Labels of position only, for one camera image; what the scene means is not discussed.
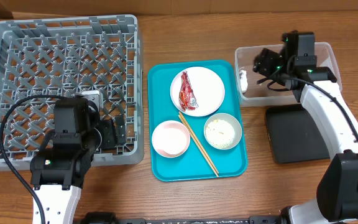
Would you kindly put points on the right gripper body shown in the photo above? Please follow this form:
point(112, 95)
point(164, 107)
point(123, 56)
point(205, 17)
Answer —
point(266, 61)

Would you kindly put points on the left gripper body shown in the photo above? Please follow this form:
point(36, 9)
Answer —
point(107, 133)

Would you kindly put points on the white tissue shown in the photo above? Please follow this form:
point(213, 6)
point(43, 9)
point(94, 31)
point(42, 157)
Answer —
point(243, 80)

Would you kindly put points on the pink bowl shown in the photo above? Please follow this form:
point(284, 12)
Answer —
point(170, 139)

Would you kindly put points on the red snack wrapper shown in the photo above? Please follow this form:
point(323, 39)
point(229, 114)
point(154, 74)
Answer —
point(186, 97)

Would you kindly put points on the grey-green bowl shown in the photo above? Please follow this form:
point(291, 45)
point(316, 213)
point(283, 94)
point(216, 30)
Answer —
point(233, 121)

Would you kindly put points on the cooked rice pile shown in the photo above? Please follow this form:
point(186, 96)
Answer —
point(219, 133)

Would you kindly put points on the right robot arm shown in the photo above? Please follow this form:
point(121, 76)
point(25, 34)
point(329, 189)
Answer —
point(316, 89)

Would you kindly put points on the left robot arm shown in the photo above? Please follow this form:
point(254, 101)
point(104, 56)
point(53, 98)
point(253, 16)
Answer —
point(65, 156)

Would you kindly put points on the grey dishwasher rack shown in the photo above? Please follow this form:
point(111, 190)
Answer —
point(43, 58)

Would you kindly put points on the clear plastic bin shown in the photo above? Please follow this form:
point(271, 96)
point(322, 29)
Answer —
point(258, 94)

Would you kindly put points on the wooden chopstick lower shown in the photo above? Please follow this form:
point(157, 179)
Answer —
point(197, 146)

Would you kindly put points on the wooden chopstick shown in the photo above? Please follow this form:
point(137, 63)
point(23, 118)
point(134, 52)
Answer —
point(200, 144)
point(197, 146)

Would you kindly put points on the wooden chopstick upper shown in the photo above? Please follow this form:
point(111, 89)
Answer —
point(200, 144)

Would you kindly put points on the white round plate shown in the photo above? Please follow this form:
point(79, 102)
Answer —
point(207, 87)

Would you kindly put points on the black tray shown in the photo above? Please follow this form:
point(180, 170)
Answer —
point(293, 135)

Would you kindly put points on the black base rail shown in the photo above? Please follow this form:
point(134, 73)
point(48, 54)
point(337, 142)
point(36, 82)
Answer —
point(110, 218)

